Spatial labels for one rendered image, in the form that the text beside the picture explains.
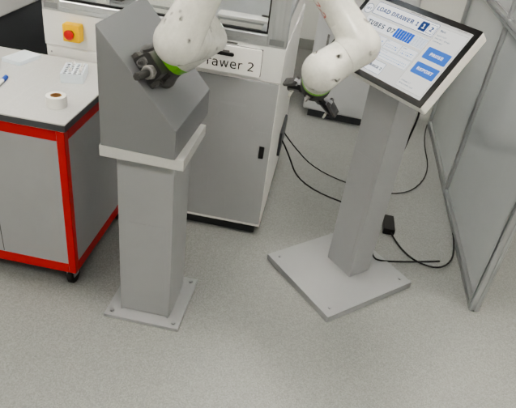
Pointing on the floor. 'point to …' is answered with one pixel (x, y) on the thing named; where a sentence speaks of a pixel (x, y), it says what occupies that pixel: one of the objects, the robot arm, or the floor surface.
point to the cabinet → (231, 145)
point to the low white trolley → (44, 166)
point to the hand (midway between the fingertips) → (308, 103)
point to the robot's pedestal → (152, 236)
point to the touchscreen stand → (356, 221)
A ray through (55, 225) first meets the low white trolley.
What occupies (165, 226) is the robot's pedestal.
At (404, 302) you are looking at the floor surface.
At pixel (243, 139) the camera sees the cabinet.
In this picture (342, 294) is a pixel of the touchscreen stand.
